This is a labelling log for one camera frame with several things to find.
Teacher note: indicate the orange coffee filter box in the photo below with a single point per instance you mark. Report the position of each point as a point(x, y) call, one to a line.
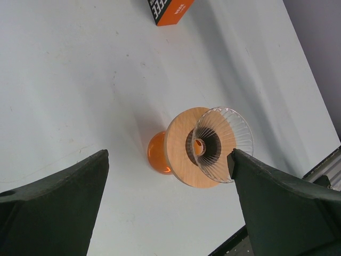
point(168, 12)

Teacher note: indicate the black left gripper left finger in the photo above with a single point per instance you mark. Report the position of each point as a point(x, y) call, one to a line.
point(55, 215)

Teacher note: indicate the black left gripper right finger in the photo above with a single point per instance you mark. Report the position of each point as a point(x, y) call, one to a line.
point(287, 210)

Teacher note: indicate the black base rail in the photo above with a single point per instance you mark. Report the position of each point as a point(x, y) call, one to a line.
point(266, 226)

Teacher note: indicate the clear glass dripper cone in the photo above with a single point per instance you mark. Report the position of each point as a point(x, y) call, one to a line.
point(215, 135)

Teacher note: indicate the orange glass carafe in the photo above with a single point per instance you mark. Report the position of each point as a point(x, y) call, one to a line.
point(156, 154)

